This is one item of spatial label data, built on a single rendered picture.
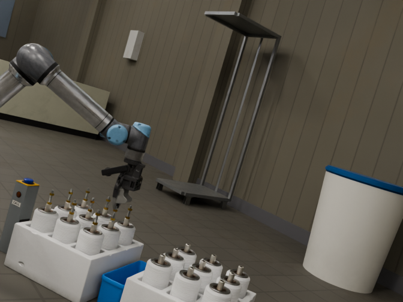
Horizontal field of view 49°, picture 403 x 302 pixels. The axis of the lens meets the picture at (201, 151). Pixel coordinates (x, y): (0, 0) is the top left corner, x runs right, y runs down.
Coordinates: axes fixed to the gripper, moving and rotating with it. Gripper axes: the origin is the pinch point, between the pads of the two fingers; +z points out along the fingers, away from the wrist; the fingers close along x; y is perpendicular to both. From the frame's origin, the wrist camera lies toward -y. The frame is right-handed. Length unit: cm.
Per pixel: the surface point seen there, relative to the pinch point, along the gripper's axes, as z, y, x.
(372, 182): -36, 112, 124
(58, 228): 12.6, -14.3, -14.2
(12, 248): 26.8, -31.0, -14.4
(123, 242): 16.1, 5.4, 7.8
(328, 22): -162, 52, 254
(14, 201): 12.4, -42.8, -3.8
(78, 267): 21.7, 0.5, -19.8
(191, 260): 11.6, 36.6, 3.4
